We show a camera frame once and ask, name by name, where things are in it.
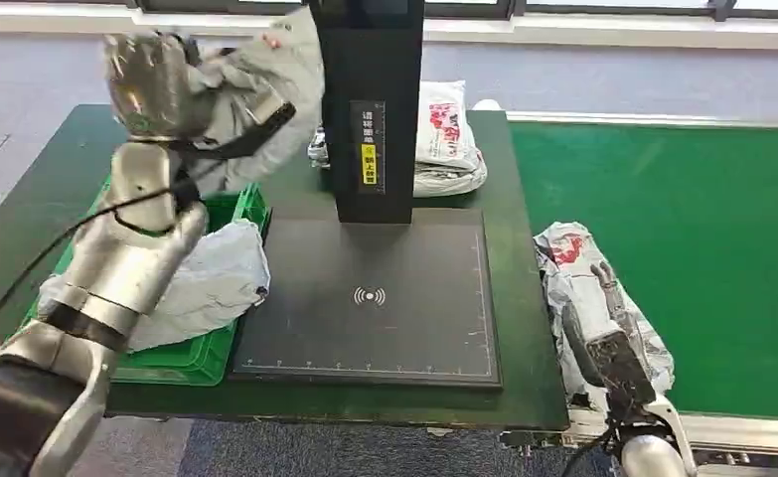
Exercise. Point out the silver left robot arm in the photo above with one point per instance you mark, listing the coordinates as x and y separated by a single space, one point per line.
125 263

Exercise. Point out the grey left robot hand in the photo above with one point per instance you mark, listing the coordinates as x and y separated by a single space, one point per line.
151 85

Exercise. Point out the black scanner base plate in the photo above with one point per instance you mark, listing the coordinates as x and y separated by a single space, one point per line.
375 342

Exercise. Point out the small metal table bracket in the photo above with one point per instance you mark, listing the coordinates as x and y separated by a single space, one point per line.
441 432

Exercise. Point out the black scanner column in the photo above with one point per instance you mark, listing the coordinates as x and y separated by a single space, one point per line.
336 79

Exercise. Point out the green conveyor belt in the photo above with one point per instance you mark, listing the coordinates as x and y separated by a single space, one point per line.
691 230

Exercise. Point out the grey-white parcel bag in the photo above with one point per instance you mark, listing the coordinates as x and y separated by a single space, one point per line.
451 181

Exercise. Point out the white parcel with red print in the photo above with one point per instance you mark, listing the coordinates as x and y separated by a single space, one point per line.
444 131

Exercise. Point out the black and yellow column label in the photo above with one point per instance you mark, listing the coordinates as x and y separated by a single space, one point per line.
369 145

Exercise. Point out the small white rounded object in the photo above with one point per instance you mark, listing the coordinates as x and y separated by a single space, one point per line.
487 105

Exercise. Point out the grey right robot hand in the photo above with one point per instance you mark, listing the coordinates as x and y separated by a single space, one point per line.
619 368

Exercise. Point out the grey parcel bag red print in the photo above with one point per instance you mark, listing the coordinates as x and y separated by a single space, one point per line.
283 72
579 296

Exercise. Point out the green plastic crate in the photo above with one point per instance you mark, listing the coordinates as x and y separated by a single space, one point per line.
184 365

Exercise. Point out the plain grey parcel bag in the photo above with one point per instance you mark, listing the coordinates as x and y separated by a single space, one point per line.
211 283

